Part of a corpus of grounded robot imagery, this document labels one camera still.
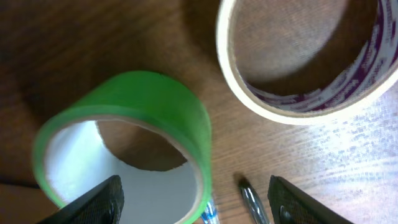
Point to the black permanent marker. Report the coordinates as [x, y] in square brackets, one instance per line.
[252, 202]

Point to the green tape roll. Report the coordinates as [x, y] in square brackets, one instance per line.
[70, 157]

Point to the cream masking tape roll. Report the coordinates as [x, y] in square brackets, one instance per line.
[373, 72]

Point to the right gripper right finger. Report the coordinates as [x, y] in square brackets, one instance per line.
[289, 204]

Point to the blue ballpoint pen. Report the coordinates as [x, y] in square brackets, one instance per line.
[210, 214]

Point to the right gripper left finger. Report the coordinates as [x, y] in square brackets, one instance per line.
[101, 205]

